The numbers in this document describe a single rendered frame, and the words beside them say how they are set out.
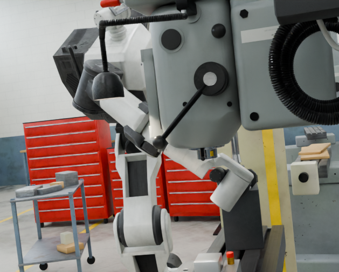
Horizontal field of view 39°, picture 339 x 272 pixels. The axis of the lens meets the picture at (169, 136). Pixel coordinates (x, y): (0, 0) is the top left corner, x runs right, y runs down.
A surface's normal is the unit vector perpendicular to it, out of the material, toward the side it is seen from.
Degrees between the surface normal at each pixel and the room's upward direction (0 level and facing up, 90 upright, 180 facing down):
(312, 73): 90
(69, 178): 90
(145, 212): 60
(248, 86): 90
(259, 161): 90
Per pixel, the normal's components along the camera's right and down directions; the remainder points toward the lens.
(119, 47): -0.18, -0.78
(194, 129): -0.19, 0.53
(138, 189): -0.16, -0.21
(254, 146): -0.28, 0.08
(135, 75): 0.52, 0.37
